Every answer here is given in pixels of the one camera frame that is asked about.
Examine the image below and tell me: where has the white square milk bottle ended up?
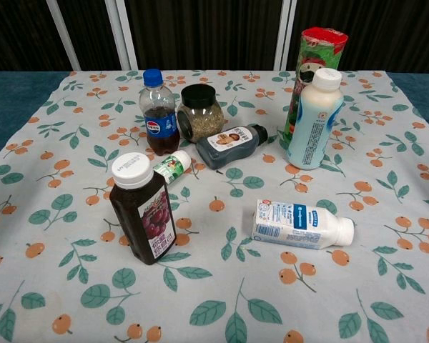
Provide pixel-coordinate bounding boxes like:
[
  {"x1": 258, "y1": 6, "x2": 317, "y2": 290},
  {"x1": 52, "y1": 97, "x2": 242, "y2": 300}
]
[{"x1": 250, "y1": 199, "x2": 355, "y2": 252}]

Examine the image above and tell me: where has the dark grape juice bottle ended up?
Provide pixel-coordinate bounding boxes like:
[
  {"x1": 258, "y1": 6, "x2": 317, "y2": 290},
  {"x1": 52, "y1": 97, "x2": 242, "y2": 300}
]
[{"x1": 109, "y1": 152, "x2": 177, "y2": 266}]

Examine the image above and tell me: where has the dark sauce bottle black cap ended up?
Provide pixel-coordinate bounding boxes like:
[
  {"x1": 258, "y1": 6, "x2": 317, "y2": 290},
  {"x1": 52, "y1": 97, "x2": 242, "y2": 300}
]
[{"x1": 195, "y1": 124, "x2": 269, "y2": 169}]

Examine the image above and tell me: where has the green chips can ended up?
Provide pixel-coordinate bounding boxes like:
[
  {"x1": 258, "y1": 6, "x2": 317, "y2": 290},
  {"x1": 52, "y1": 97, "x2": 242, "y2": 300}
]
[{"x1": 279, "y1": 27, "x2": 350, "y2": 151}]

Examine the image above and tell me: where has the glass jar black lid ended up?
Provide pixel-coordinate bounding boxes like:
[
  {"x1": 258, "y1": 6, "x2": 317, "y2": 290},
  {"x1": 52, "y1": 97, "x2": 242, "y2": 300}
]
[{"x1": 177, "y1": 84, "x2": 225, "y2": 144}]

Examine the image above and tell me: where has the small green white bottle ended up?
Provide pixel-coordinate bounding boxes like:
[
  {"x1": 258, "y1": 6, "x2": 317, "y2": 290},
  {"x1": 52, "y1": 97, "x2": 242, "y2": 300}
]
[{"x1": 152, "y1": 149, "x2": 192, "y2": 185}]

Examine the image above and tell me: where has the tall white yogurt bottle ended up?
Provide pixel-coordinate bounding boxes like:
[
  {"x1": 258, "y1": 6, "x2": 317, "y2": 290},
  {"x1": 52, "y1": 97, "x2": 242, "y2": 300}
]
[{"x1": 286, "y1": 67, "x2": 345, "y2": 169}]

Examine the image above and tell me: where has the blue cap cola bottle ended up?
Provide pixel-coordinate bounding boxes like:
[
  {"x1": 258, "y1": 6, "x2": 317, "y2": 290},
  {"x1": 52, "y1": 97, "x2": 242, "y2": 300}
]
[{"x1": 139, "y1": 69, "x2": 181, "y2": 156}]

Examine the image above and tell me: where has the white partition frame post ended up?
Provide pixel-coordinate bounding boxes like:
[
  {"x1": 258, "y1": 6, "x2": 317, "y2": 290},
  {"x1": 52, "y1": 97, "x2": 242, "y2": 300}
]
[
  {"x1": 45, "y1": 0, "x2": 82, "y2": 71},
  {"x1": 104, "y1": 0, "x2": 139, "y2": 71},
  {"x1": 272, "y1": 0, "x2": 298, "y2": 71}
]

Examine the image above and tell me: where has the floral fruit print tablecloth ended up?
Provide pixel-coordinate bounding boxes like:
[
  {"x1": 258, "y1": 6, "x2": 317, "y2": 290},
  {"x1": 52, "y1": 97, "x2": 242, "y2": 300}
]
[{"x1": 0, "y1": 69, "x2": 429, "y2": 343}]

